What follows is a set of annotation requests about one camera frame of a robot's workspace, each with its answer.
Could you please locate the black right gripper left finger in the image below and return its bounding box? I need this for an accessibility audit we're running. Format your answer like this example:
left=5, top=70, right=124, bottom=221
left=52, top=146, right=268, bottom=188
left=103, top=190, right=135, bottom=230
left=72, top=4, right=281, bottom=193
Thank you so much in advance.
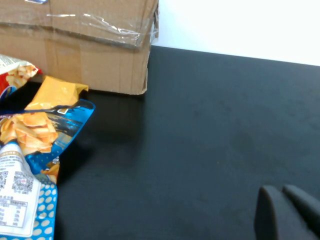
left=254, top=185, right=320, bottom=240

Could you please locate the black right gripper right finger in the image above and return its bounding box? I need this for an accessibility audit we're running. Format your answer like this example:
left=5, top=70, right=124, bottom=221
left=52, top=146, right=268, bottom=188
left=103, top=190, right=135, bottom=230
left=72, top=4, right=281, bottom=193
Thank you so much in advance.
left=282, top=184, right=320, bottom=236

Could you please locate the blue polka dot snack bag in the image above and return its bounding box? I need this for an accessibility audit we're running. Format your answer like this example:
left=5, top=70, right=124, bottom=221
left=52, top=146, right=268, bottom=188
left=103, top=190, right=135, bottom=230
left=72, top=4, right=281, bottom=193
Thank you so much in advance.
left=0, top=141, right=60, bottom=240

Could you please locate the plain yellow snack packet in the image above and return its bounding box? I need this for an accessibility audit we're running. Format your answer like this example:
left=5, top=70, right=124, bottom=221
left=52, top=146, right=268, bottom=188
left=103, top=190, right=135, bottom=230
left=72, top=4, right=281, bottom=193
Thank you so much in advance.
left=24, top=75, right=90, bottom=111

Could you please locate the dark blue shrimp chips bag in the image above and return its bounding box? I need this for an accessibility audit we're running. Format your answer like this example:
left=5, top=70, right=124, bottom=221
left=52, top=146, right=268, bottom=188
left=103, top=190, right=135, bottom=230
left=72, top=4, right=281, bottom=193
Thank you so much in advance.
left=0, top=99, right=97, bottom=186

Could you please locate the clear packing tape strip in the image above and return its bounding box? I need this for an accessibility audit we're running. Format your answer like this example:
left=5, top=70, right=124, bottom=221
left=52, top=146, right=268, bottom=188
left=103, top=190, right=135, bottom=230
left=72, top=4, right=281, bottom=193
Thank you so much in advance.
left=46, top=12, right=160, bottom=50

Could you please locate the taped cardboard box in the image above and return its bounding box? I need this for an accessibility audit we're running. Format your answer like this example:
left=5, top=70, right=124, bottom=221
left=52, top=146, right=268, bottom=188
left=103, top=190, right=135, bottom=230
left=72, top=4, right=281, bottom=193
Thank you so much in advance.
left=0, top=0, right=160, bottom=96

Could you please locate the red blue Four Seas bag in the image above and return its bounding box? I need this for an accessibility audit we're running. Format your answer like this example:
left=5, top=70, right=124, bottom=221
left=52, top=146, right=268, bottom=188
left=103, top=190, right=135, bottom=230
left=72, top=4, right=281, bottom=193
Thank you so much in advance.
left=0, top=53, right=44, bottom=101

